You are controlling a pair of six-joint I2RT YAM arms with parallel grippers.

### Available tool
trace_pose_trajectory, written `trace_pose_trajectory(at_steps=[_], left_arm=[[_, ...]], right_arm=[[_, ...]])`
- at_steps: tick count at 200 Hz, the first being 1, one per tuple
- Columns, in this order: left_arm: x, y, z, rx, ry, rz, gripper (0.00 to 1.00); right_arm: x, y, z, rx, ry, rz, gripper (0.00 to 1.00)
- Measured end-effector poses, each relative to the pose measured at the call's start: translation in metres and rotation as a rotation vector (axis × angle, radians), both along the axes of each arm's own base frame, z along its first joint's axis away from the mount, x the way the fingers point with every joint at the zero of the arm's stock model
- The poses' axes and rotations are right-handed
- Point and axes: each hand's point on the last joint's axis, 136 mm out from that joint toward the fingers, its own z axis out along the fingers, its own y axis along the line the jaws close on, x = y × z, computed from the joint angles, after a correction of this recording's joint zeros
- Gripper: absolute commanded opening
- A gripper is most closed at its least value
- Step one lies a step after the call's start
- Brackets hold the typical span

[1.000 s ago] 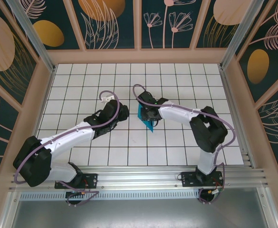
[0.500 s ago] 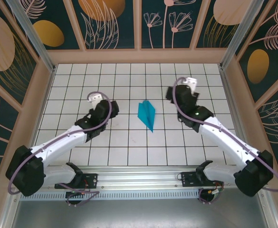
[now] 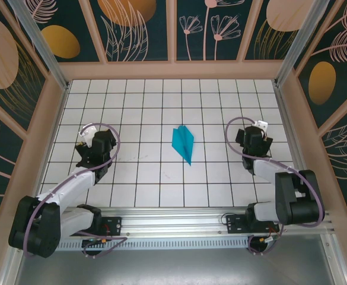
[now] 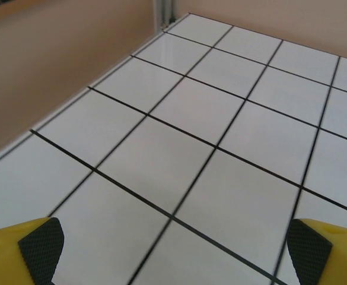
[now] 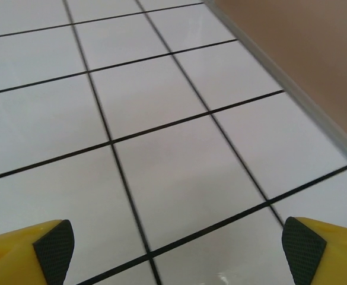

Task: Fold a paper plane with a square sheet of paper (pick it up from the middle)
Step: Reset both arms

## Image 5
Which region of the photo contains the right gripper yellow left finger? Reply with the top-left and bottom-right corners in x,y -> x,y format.
0,218 -> 74,285

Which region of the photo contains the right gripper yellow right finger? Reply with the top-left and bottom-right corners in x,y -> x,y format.
281,216 -> 347,285

